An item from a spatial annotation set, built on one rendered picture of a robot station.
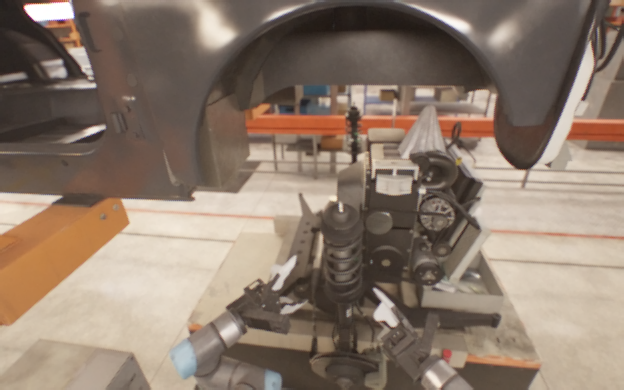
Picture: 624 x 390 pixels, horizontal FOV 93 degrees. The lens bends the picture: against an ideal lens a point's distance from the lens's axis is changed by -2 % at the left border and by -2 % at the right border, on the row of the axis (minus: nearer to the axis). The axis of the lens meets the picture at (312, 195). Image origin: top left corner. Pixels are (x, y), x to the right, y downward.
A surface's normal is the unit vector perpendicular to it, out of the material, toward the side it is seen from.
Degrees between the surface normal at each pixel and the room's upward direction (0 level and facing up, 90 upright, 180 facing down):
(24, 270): 90
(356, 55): 90
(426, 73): 90
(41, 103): 71
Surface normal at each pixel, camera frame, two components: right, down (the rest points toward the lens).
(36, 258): 0.99, 0.04
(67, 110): -0.16, 0.18
